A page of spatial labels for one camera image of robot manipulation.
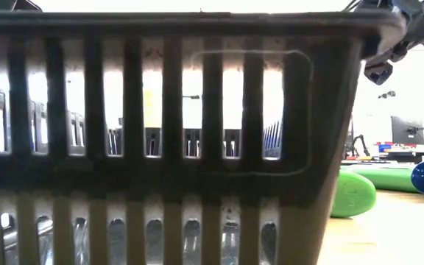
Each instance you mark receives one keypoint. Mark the background black robot arm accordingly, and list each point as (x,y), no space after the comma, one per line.
(361,141)

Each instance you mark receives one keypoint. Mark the green travel shampoo bottle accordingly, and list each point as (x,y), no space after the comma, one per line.
(353,195)
(385,178)

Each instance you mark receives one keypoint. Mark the black computer monitor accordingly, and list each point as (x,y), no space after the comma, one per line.
(405,129)

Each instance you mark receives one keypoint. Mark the red storage bins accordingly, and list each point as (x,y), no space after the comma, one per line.
(398,144)

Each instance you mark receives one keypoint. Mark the blue storage bin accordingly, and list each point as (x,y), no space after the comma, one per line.
(384,147)

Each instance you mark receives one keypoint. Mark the black office desk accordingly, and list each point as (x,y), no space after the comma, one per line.
(410,155)

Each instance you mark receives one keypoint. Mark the wipes canister with white lid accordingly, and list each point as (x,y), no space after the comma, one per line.
(152,106)

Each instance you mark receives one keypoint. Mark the black slotted plastic basket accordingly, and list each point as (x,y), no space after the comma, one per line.
(212,176)

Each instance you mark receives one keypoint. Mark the wall-mounted camera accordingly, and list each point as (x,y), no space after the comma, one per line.
(386,94)

